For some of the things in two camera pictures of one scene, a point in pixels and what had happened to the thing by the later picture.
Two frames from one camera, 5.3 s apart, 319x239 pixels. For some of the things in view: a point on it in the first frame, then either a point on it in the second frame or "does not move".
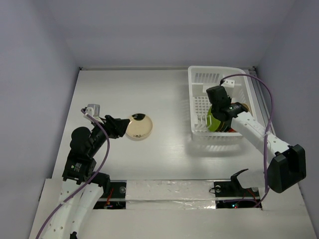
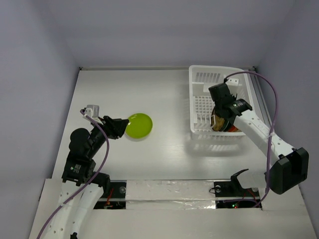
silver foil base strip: [169, 194] does not move
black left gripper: [120, 125] does not move
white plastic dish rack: [202, 78] does not move
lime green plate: [213, 122] to [140, 126]
